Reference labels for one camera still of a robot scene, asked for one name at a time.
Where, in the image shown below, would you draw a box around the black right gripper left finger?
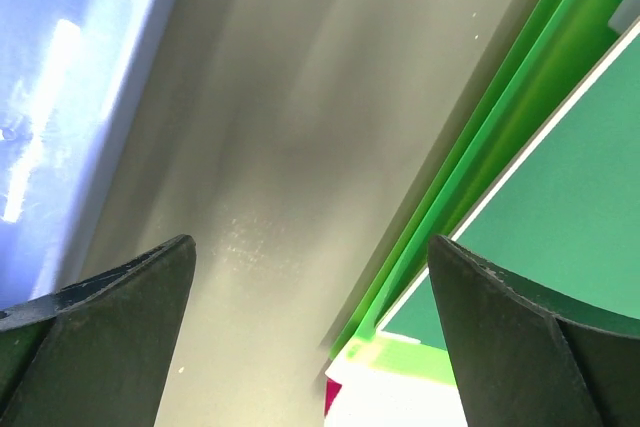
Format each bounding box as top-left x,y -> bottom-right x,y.
1,235 -> 196,427

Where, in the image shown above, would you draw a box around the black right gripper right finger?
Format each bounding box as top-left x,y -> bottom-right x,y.
428,235 -> 639,426

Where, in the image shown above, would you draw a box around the purple-blue plastic bin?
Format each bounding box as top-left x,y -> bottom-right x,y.
1,0 -> 175,308

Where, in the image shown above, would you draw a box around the white checked notebook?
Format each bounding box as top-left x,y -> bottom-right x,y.
324,331 -> 467,426

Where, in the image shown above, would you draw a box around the light green plastic folder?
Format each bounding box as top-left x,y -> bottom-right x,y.
326,0 -> 623,387

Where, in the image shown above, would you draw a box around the green ring binder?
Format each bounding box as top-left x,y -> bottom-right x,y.
374,16 -> 640,353

